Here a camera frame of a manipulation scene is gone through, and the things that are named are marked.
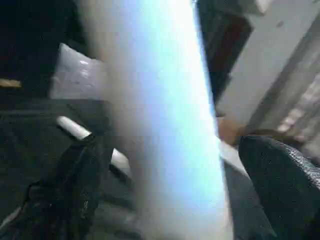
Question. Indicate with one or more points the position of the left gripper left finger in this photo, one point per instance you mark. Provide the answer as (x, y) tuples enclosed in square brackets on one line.
[(62, 195)]

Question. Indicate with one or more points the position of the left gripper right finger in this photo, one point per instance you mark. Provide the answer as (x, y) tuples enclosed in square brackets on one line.
[(287, 190)]

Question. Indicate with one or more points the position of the white plastic table leg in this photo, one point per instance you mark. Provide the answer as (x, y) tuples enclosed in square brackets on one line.
[(72, 126), (162, 100)]

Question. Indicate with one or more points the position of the black mat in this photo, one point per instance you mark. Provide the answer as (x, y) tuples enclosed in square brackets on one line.
[(30, 140)]

